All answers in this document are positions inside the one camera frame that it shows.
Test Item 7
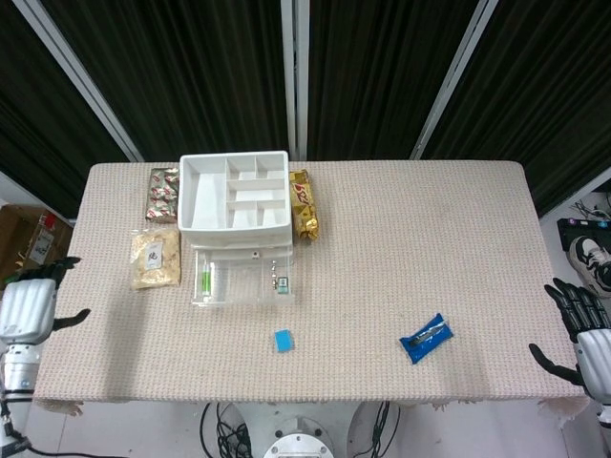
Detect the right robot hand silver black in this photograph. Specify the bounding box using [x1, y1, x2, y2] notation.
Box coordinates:
[528, 278, 611, 400]

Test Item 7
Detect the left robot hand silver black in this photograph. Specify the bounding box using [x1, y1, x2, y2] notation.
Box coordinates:
[0, 256, 92, 344]

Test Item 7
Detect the transparent plastic drawer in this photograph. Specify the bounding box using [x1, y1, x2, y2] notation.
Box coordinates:
[192, 242, 297, 307]

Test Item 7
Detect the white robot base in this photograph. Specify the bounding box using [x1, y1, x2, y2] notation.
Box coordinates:
[228, 402, 364, 458]

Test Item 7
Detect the white plastic drawer organizer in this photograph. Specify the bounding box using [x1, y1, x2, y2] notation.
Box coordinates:
[177, 150, 292, 247]

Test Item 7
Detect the brown cardboard box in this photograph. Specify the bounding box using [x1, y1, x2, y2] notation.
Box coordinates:
[0, 204, 74, 287]

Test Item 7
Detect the white black sneaker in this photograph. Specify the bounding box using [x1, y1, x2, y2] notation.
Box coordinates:
[567, 236, 611, 300]

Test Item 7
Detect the black electronic device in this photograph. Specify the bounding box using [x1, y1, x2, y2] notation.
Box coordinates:
[557, 217, 611, 249]

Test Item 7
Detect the beige snack bag with label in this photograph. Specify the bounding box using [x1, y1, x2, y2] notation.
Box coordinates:
[131, 227, 183, 291]

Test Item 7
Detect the blue snack packet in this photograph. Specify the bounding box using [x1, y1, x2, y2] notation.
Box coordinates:
[398, 312, 453, 365]

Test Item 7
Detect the red silver candy packet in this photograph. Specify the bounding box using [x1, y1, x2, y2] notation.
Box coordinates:
[144, 166, 181, 224]

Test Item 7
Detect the beige woven tablecloth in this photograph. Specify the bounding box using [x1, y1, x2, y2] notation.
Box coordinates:
[29, 160, 591, 416]

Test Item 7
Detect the gold snack packet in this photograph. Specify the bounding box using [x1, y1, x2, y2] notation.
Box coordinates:
[289, 170, 321, 243]

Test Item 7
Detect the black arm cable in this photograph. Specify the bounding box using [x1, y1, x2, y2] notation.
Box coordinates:
[0, 400, 130, 458]

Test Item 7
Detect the black cable bundle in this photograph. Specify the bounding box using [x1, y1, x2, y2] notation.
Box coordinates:
[200, 403, 254, 458]
[352, 403, 402, 458]

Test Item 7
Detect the white frame post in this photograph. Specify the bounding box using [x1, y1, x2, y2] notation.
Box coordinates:
[11, 0, 144, 162]
[410, 0, 500, 161]
[280, 0, 310, 161]

